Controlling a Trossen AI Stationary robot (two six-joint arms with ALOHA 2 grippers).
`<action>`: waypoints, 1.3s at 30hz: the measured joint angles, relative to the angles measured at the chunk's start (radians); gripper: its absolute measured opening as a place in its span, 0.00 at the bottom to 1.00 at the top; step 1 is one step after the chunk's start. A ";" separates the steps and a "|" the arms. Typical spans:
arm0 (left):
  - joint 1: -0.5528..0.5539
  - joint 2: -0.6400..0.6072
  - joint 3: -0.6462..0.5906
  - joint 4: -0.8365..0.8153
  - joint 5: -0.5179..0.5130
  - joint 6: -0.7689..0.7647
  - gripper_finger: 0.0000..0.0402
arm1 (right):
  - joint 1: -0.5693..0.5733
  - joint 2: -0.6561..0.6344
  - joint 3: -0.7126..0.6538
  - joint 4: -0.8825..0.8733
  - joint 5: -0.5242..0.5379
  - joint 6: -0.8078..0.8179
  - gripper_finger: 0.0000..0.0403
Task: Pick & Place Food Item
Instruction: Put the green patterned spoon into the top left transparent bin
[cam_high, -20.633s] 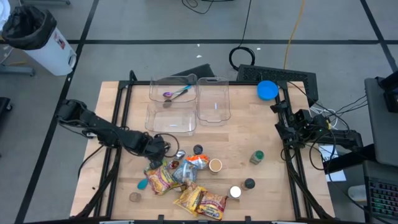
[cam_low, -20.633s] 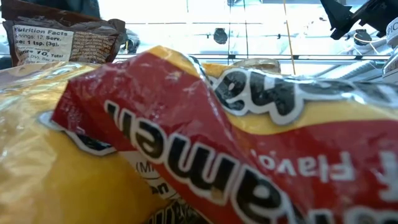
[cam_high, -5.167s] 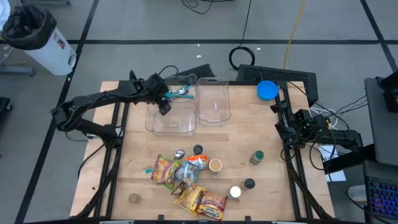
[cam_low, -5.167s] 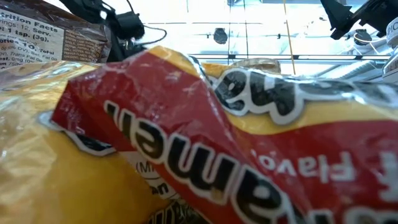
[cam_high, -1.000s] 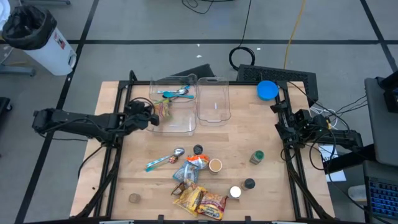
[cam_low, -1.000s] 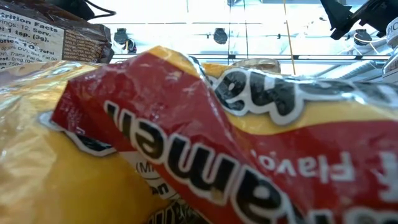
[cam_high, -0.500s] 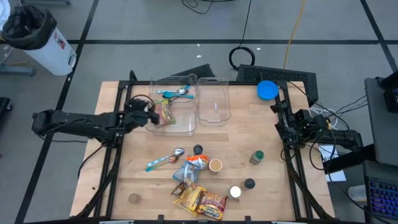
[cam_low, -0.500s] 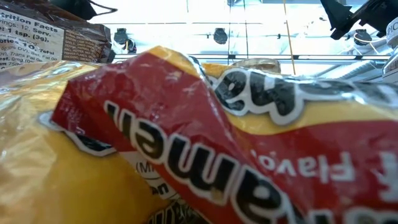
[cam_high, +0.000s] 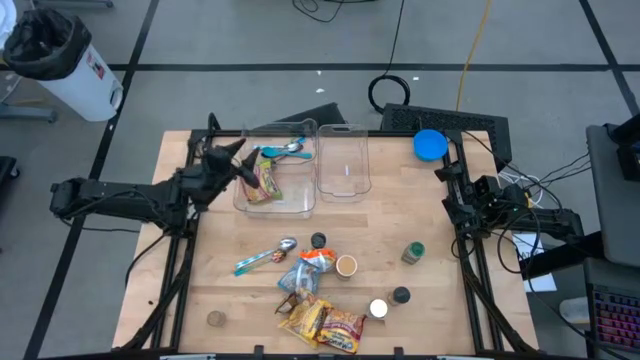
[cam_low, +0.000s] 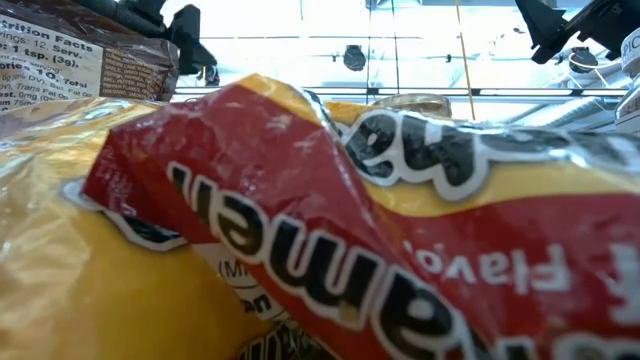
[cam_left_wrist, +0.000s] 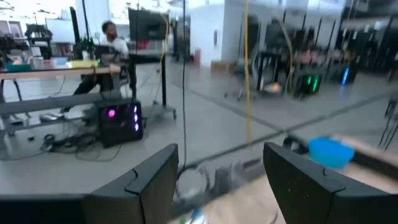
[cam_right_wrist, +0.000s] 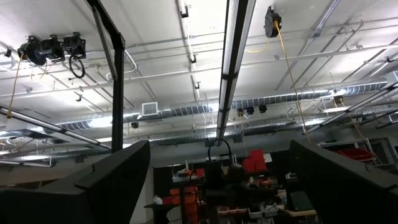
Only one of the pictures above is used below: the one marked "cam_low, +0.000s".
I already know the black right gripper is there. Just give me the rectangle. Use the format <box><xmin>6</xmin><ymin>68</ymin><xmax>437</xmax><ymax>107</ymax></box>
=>
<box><xmin>514</xmin><ymin>0</ymin><xmax>640</xmax><ymax>65</ymax></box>

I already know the brown taco seasoning packet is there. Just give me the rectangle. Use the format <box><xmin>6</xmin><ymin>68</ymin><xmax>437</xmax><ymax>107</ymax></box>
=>
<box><xmin>0</xmin><ymin>0</ymin><xmax>181</xmax><ymax>114</ymax></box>

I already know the white lid spice jar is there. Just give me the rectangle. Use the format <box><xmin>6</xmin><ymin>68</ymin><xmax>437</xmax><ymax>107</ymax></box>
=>
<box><xmin>613</xmin><ymin>27</ymin><xmax>640</xmax><ymax>134</ymax></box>

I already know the tan lid spice jar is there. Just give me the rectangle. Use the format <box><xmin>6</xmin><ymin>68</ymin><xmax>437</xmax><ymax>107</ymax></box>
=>
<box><xmin>372</xmin><ymin>92</ymin><xmax>454</xmax><ymax>120</ymax></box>

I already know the ramen noodle packet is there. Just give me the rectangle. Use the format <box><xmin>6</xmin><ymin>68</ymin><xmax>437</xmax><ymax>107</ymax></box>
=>
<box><xmin>0</xmin><ymin>97</ymin><xmax>281</xmax><ymax>360</ymax></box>
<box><xmin>81</xmin><ymin>72</ymin><xmax>640</xmax><ymax>360</ymax></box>

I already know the dark background object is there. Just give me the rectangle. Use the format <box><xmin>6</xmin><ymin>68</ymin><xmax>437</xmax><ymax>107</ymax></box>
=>
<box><xmin>197</xmin><ymin>63</ymin><xmax>221</xmax><ymax>87</ymax></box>

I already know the black round fixture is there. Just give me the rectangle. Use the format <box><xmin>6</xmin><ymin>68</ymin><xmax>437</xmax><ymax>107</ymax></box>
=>
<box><xmin>342</xmin><ymin>43</ymin><xmax>368</xmax><ymax>72</ymax></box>
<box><xmin>569</xmin><ymin>45</ymin><xmax>600</xmax><ymax>75</ymax></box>

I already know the yellow cable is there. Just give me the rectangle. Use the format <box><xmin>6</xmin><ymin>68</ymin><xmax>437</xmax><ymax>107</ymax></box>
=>
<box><xmin>453</xmin><ymin>0</ymin><xmax>476</xmax><ymax>121</ymax></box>

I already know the black table frame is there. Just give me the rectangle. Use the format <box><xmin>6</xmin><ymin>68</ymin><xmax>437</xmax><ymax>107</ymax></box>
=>
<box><xmin>172</xmin><ymin>85</ymin><xmax>629</xmax><ymax>99</ymax></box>

